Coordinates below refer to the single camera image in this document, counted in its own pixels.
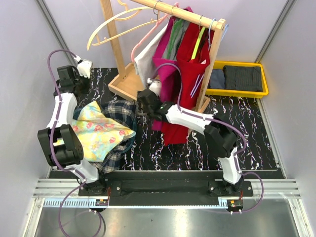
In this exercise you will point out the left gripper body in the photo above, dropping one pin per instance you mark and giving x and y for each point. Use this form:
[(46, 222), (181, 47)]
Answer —
[(84, 83)]

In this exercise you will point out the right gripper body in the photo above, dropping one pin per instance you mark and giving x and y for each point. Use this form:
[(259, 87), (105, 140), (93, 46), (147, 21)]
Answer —
[(145, 110)]

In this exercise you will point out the navy plaid skirt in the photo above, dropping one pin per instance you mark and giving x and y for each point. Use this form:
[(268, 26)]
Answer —
[(123, 112)]

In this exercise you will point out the floral pastel garment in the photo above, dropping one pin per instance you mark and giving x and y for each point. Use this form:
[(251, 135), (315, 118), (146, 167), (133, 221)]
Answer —
[(97, 133)]

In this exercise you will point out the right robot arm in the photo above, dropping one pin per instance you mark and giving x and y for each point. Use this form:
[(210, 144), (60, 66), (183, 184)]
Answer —
[(220, 137)]

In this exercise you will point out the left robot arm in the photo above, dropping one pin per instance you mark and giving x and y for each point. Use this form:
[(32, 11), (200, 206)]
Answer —
[(59, 143)]

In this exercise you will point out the magenta skirt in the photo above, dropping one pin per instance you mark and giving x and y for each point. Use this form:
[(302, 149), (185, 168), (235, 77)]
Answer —
[(167, 73)]

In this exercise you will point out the red skirt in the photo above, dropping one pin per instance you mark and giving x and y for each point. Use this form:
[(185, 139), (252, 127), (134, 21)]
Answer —
[(190, 69)]

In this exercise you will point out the green hanger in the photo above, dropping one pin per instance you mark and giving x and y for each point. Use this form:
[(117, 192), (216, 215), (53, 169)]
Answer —
[(173, 36)]

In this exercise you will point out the yellow-green hanger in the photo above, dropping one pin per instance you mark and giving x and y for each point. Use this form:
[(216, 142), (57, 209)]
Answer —
[(197, 44)]

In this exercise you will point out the pink hanger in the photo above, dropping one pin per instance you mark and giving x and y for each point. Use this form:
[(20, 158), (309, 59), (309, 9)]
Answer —
[(158, 22)]

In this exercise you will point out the teal transparent basin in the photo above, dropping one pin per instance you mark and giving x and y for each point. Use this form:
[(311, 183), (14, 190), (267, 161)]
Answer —
[(104, 132)]

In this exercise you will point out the white garment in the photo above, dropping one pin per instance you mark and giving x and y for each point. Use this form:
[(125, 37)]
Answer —
[(143, 62)]

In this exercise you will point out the blue-grey folded cloth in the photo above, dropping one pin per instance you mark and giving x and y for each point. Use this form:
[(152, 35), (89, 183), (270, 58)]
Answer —
[(217, 79)]

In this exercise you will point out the yellow plastic bin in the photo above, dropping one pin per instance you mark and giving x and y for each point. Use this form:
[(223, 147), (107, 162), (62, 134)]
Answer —
[(239, 93)]

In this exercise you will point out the grey garment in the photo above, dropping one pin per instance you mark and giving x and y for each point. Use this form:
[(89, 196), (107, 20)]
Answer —
[(178, 40)]

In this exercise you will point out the dark striped folded cloth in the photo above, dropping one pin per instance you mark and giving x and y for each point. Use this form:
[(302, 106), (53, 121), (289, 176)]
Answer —
[(243, 78)]

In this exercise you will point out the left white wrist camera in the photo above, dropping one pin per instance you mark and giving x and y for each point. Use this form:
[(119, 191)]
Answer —
[(84, 67)]

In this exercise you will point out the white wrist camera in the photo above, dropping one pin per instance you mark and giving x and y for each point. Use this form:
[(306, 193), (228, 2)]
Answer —
[(154, 85), (84, 67)]

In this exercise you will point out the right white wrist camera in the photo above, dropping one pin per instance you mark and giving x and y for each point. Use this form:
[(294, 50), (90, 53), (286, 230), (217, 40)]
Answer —
[(154, 85)]

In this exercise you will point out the light blue wire hanger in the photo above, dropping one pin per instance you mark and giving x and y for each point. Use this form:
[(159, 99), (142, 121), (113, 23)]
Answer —
[(200, 77)]

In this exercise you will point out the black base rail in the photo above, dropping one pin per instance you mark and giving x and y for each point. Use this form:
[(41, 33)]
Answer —
[(149, 189)]

